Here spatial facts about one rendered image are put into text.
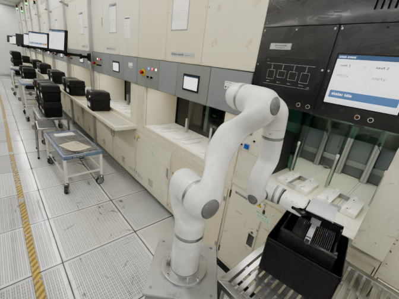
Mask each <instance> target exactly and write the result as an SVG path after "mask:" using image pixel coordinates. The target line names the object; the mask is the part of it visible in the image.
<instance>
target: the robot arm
mask: <svg viewBox="0 0 399 299"><path fill-rule="evenodd" d="M225 99H226V102H227V104H228V105H229V106H230V107H231V108H233V109H235V110H238V111H240V112H241V114H239V115H238V116H236V117H234V118H233V119H231V120H228V121H227V122H224V123H223V124H221V125H220V126H219V127H218V129H217V130H216V132H215V134H214V135H213V137H212V138H211V140H210V142H209V144H208V146H207V149H206V151H205V156H204V173H203V175H202V177H201V176H200V175H199V174H198V173H196V172H195V171H193V170H191V169H190V168H181V169H179V170H177V171H176V172H174V174H173V175H172V177H171V180H170V183H169V196H170V202H171V206H172V210H173V215H174V218H175V226H174V232H173V243H172V249H171V250H170V251H169V252H167V253H166V255H165V256H164V258H163V261H162V266H161V267H162V271H163V275H164V277H165V278H166V279H167V280H168V281H169V282H170V283H172V284H173V285H176V286H179V287H191V286H194V285H196V284H198V283H199V282H201V281H202V280H203V278H204V277H205V274H206V271H207V263H206V260H205V258H204V256H203V255H202V254H201V249H202V242H203V239H204V232H205V220H207V219H209V218H211V217H213V216H214V215H215V214H216V213H217V211H218V210H219V208H220V205H221V202H222V199H223V193H224V185H225V180H226V174H227V170H228V167H229V164H230V162H231V160H232V158H233V156H234V154H235V153H236V151H237V150H238V148H239V146H240V145H241V143H242V142H243V141H244V139H245V138H246V137H247V136H249V135H250V134H251V133H253V132H255V131H257V130H258V129H261V128H262V135H261V143H260V148H259V155H258V159H257V161H256V163H255V164H254V166H253V168H252V170H251V173H250V175H249V179H248V182H247V184H246V197H247V200H248V202H249V203H250V204H252V205H259V204H261V203H262V202H263V201H264V200H268V201H270V202H272V203H274V204H276V205H277V204H279V205H280V206H281V207H283V208H284V209H286V210H288V211H290V212H292V213H294V214H296V215H298V216H304V215H307V216H309V217H313V218H315V219H317V220H320V221H322V220H323V218H322V217H319V216H317V215H315V214H313V213H311V212H308V211H306V208H307V206H308V205H309V203H310V201H311V200H310V199H308V198H306V197H304V196H302V195H299V194H297V193H293V192H290V191H288V190H286V189H284V187H282V186H280V185H277V184H275V183H273V182H270V181H269V179H270V177H271V175H272V173H273V171H274V169H275V168H276V166H277V164H278V161H279V158H280V154H281V149H282V145H283V140H284V135H285V131H286V126H287V120H288V116H289V110H288V107H287V104H286V103H285V102H284V101H283V100H282V99H281V98H280V97H279V96H278V94H277V93H276V92H275V91H273V90H271V89H269V88H265V87H260V86H257V85H251V84H245V83H235V84H232V85H231V86H230V87H229V88H228V89H227V90H226V94H225Z"/></svg>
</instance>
